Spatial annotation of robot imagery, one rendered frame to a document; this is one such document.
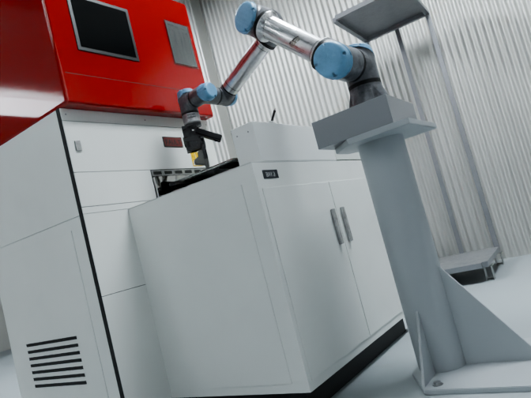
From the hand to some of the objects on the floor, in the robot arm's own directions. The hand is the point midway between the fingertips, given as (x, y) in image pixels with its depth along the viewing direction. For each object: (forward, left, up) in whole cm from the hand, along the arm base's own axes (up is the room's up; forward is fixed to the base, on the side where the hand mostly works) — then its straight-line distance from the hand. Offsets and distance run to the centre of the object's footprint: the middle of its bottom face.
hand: (209, 167), depth 213 cm
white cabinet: (-16, -16, -93) cm, 96 cm away
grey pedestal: (-86, -6, -93) cm, 127 cm away
